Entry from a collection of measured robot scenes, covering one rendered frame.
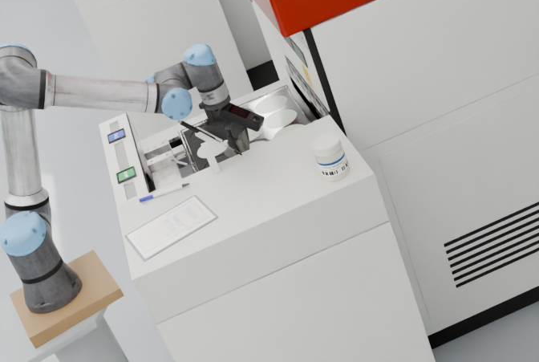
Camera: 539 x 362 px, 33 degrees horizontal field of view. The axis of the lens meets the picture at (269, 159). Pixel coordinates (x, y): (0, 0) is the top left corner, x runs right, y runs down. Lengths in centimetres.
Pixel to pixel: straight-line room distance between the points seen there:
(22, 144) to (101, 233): 196
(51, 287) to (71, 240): 199
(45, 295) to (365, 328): 83
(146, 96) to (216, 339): 62
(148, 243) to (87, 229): 215
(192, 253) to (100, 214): 232
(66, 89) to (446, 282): 135
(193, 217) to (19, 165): 47
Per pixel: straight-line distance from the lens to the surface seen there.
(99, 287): 244
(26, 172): 244
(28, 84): 221
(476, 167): 274
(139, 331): 366
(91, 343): 251
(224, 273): 222
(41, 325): 241
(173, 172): 269
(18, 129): 239
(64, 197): 476
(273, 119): 270
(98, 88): 223
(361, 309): 240
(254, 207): 223
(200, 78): 238
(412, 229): 276
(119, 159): 272
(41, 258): 238
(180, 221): 229
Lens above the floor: 217
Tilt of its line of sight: 30 degrees down
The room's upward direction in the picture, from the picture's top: 22 degrees counter-clockwise
